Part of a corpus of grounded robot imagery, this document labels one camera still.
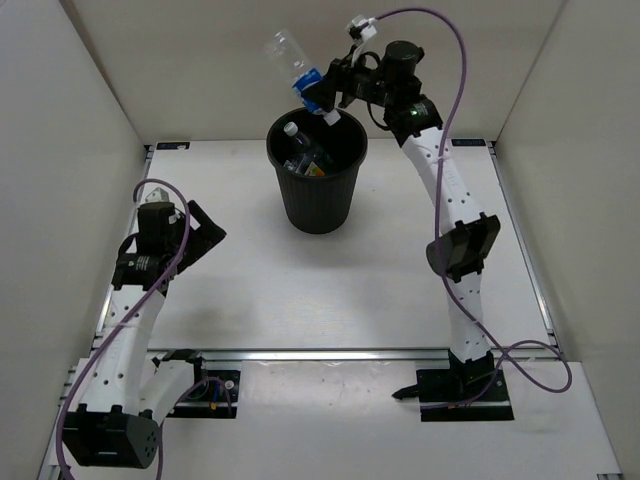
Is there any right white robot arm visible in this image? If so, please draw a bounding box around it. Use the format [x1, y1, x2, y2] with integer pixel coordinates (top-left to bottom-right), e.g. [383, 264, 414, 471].
[302, 41, 500, 400]

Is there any clear bottle orange label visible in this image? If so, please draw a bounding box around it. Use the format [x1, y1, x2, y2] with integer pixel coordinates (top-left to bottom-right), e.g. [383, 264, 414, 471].
[304, 161, 325, 177]

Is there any left blue table sticker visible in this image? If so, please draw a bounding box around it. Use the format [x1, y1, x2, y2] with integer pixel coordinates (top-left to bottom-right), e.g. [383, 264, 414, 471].
[155, 142, 190, 151]

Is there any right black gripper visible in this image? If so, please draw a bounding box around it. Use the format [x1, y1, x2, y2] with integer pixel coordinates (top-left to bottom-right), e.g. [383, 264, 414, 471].
[308, 45, 400, 112]

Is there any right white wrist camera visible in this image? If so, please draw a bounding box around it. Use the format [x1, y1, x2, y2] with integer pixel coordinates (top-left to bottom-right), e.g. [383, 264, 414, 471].
[346, 15, 378, 66]

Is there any right blue table sticker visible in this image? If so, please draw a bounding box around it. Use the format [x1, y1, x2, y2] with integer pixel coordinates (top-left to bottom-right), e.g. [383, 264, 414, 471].
[451, 138, 486, 147]

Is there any clear bottle blue label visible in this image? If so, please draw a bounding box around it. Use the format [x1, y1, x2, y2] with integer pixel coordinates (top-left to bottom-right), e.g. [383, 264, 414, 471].
[264, 29, 341, 126]

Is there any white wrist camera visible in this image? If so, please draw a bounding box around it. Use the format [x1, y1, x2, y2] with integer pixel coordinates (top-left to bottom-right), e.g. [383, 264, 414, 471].
[142, 185, 174, 205]
[346, 15, 378, 66]

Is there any black plastic waste bin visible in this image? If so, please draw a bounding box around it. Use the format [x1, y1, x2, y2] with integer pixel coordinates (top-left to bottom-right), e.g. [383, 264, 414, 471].
[266, 108, 368, 234]

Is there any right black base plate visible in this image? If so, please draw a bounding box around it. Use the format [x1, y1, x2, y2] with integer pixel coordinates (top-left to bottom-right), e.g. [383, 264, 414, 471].
[392, 369, 515, 422]

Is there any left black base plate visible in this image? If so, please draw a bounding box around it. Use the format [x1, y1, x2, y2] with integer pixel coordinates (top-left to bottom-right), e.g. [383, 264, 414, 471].
[168, 363, 241, 419]

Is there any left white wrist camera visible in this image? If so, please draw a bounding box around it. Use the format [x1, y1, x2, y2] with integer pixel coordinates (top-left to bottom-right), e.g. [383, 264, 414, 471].
[142, 185, 174, 205]

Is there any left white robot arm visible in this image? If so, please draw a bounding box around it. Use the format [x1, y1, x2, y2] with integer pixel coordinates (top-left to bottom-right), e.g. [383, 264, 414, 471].
[54, 179, 226, 479]

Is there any clear bottle green label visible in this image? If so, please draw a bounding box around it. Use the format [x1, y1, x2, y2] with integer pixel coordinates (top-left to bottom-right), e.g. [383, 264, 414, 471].
[283, 122, 335, 175]

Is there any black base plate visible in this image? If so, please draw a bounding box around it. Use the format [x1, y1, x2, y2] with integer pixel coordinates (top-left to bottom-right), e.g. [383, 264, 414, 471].
[392, 369, 515, 422]
[168, 363, 241, 419]

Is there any blue table sticker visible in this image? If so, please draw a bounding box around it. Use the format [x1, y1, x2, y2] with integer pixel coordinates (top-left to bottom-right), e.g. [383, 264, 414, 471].
[451, 138, 486, 147]
[155, 142, 190, 151]

